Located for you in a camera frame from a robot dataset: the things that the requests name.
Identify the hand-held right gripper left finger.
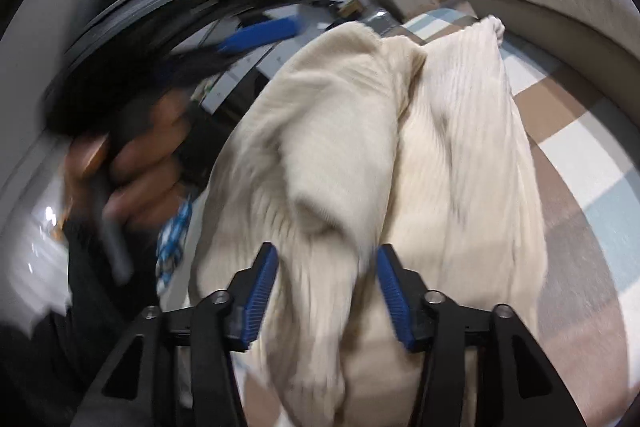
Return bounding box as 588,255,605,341
75,242,279,427

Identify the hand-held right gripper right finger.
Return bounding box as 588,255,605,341
376,243,588,427

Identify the person's left forearm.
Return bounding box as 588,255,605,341
0,217,193,427

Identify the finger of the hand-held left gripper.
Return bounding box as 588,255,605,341
154,49,237,84
216,16,302,56

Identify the cream ribbed sweater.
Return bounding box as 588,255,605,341
187,14,552,427

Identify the grey upholstered bed frame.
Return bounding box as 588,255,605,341
469,0,640,128

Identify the small cardboard box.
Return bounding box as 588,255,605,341
337,0,366,20

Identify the blue plaid cloth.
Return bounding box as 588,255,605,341
155,199,194,296

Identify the person's left hand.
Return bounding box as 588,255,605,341
64,93,202,234

